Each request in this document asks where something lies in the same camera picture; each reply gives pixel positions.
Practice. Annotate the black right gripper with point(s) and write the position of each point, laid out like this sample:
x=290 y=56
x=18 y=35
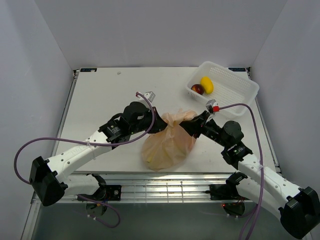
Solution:
x=193 y=126

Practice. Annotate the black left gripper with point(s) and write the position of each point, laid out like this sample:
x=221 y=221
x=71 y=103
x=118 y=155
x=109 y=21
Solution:
x=159 y=124

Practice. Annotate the banana print plastic bag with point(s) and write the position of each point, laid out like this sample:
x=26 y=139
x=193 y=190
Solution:
x=170 y=147

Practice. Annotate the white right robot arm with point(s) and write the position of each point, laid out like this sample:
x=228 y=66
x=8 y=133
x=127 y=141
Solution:
x=297 y=208

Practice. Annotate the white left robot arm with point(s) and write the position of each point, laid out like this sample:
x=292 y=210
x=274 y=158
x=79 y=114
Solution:
x=53 y=178

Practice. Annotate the dark red apple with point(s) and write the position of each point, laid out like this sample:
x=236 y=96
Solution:
x=198 y=88

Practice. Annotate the yellow lemon fruit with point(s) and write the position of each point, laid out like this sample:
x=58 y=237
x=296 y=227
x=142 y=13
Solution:
x=207 y=85

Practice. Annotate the white plastic basket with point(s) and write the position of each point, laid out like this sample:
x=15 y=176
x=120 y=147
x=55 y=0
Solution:
x=228 y=86

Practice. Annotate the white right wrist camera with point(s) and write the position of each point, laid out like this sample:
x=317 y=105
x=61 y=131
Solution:
x=211 y=106

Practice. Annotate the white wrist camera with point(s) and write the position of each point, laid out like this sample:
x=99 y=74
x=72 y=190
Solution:
x=211 y=106
x=148 y=96

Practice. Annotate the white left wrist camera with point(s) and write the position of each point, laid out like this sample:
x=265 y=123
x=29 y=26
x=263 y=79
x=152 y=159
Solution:
x=148 y=96

